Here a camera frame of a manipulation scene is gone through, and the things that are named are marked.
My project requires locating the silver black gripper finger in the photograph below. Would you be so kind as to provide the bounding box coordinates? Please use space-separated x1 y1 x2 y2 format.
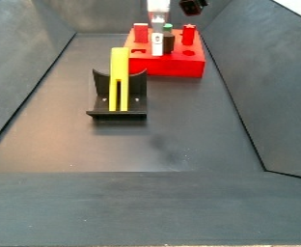
152 22 164 56

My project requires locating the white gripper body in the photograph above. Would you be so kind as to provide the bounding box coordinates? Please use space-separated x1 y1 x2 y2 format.
147 0 171 22

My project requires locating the yellow two-prong object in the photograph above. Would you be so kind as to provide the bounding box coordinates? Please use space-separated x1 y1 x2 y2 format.
110 47 131 111

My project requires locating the red square peg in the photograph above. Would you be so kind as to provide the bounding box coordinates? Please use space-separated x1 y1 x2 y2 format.
134 23 148 43

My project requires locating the red foam shape board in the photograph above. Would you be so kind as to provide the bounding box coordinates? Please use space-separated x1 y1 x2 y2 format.
126 29 207 77

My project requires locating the black curved fixture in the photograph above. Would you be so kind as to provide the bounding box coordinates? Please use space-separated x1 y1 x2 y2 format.
87 70 148 120

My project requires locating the green cylinder peg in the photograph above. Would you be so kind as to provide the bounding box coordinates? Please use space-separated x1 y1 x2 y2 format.
164 23 172 32

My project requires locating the brown pentagon peg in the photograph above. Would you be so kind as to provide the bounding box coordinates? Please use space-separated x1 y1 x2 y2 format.
164 32 175 54

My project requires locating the red star peg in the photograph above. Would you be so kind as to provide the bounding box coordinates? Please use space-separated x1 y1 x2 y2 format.
182 24 196 45

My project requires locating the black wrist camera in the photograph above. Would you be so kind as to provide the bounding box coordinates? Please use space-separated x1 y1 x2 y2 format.
179 0 208 16

